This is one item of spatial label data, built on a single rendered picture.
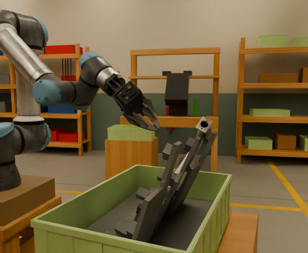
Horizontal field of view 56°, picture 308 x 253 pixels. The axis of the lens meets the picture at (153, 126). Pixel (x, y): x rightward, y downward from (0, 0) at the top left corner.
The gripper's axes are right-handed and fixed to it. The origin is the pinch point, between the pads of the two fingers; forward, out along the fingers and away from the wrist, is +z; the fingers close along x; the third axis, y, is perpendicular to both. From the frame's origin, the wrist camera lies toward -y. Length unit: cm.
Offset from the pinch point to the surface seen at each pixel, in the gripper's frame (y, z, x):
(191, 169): -16.1, 12.2, 1.1
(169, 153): 8.8, 11.7, -3.7
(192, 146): -6.9, 9.5, 5.1
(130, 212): -28.8, 5.0, -23.9
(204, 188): -42.6, 14.5, 3.2
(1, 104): -391, -461, -131
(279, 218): -250, 50, 64
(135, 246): 11.4, 23.1, -23.1
